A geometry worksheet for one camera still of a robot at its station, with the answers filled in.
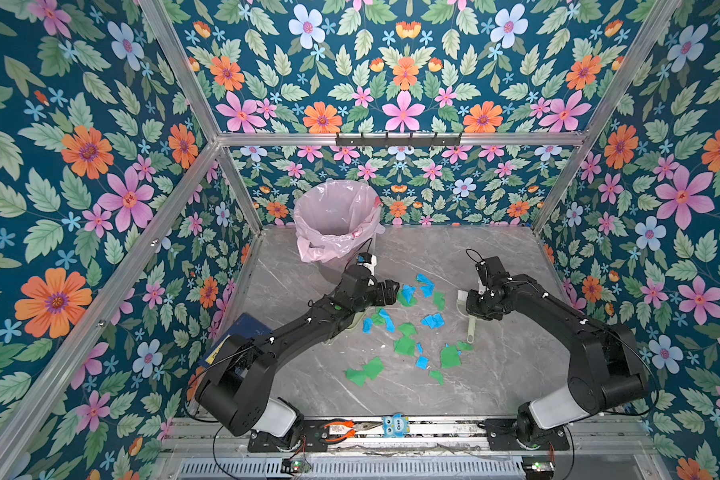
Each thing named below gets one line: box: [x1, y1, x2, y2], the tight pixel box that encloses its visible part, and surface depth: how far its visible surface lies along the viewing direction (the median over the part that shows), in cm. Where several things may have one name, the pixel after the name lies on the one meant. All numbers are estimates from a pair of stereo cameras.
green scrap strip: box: [433, 291, 446, 311], surface depth 100 cm
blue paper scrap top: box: [416, 273, 435, 298], surface depth 104 cm
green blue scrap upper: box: [397, 284, 418, 307], surface depth 103 cm
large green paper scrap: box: [394, 322, 418, 357], surface depth 92 cm
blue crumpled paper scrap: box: [421, 313, 445, 329], surface depth 95 cm
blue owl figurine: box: [382, 413, 410, 438], surface depth 76 cm
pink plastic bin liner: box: [294, 179, 386, 270], surface depth 95 cm
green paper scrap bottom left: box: [345, 357, 384, 387], surface depth 86 cm
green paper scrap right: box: [441, 342, 474, 369], surface depth 89 cm
